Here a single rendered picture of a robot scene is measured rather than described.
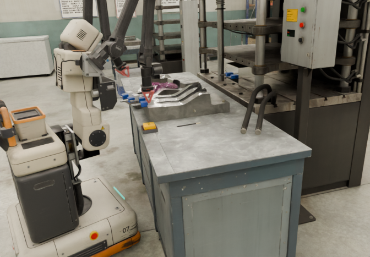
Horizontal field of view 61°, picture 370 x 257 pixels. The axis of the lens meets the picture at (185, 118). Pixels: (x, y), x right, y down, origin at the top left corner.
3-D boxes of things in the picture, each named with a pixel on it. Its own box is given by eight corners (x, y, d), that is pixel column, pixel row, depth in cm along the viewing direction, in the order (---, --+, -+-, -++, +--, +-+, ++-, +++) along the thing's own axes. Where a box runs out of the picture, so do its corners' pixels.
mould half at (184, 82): (137, 109, 207) (135, 93, 204) (123, 100, 228) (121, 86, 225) (199, 96, 232) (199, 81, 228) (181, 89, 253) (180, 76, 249)
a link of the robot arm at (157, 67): (138, 55, 179) (146, 57, 173) (155, 53, 186) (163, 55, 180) (139, 75, 184) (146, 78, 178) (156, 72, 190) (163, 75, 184)
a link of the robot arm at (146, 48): (140, -18, 168) (151, -19, 160) (150, -17, 171) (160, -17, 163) (135, 62, 181) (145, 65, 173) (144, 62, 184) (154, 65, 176)
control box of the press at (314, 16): (292, 231, 206) (311, -10, 157) (268, 204, 234) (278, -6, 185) (320, 224, 211) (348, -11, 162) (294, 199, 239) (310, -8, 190)
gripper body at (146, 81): (151, 86, 189) (150, 74, 187) (154, 89, 180) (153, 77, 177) (140, 87, 188) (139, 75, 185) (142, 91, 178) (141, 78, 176)
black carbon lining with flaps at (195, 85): (157, 107, 186) (156, 91, 183) (152, 100, 201) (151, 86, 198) (212, 100, 194) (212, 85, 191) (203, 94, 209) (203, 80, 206)
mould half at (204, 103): (149, 122, 182) (147, 100, 177) (143, 109, 205) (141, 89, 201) (229, 111, 193) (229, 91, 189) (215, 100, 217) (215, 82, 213)
